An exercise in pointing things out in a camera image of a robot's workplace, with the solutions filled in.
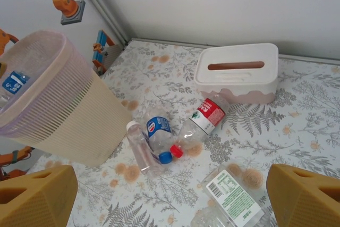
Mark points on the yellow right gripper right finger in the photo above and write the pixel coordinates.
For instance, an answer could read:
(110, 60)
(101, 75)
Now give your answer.
(305, 203)

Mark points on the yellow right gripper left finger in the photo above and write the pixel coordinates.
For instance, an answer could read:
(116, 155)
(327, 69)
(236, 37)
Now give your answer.
(40, 203)

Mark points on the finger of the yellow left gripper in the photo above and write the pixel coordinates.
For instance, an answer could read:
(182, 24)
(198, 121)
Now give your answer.
(2, 69)

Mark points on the water bottle dark blue label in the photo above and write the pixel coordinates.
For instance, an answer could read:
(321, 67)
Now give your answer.
(14, 84)

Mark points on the pink beige mesh bin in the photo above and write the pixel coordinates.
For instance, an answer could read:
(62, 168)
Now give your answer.
(66, 104)

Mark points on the square bottle green white label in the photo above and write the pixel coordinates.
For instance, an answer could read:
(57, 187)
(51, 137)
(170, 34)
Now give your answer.
(231, 195)

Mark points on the slim clear bottle white cap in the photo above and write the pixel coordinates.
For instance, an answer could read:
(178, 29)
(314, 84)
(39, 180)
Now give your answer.
(138, 144)

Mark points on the clear bottle red white label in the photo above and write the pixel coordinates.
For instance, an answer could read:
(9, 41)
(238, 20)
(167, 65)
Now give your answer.
(210, 112)

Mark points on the clear bottle blue round logo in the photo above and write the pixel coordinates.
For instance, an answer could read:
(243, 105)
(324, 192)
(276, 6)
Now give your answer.
(158, 127)

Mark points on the floral table mat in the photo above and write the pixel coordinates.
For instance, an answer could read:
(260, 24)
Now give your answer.
(305, 120)

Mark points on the blue orange conveyor sticker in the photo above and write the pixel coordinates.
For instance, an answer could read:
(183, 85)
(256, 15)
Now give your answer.
(101, 43)

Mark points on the white pink tissue box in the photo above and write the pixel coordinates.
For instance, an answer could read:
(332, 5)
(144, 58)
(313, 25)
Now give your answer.
(233, 80)

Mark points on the orange curved wall sticker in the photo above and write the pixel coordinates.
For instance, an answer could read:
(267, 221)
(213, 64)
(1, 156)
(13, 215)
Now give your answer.
(5, 39)

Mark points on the aluminium corner post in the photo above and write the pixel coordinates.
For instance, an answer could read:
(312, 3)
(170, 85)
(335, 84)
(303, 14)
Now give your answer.
(99, 6)

